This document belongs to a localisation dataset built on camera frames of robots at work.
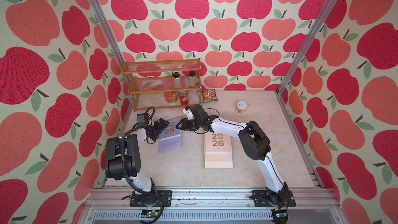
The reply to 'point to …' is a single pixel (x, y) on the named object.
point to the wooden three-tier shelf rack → (164, 84)
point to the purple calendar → (170, 138)
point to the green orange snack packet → (209, 95)
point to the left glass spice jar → (176, 75)
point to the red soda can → (184, 97)
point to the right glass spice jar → (192, 79)
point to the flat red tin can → (170, 96)
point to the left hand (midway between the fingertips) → (166, 128)
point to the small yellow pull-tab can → (241, 106)
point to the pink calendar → (218, 151)
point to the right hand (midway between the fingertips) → (177, 129)
